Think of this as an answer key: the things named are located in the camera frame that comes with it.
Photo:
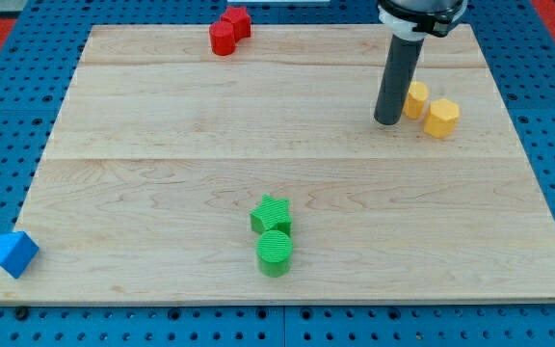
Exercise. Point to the black white robot arm flange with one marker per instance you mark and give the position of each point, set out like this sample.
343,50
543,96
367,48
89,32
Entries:
414,20

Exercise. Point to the yellow hexagon block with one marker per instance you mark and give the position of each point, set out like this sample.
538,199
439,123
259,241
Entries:
441,118

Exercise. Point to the red star block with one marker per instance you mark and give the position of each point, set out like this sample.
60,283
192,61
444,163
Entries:
240,19

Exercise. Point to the blue triangle block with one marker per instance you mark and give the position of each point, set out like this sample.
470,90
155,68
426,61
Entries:
17,249

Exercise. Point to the green cylinder block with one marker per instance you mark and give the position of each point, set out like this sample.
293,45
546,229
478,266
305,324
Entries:
274,253

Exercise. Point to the yellow pentagon block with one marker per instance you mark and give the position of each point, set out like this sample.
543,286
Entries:
417,97

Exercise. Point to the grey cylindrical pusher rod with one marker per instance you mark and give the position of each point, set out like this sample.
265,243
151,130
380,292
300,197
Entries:
398,71

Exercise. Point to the green star block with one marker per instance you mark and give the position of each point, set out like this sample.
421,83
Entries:
271,214

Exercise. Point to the light wooden board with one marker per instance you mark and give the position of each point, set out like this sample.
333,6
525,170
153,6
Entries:
162,149

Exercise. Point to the red cylinder block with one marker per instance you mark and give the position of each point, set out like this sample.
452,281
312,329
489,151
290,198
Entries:
222,38

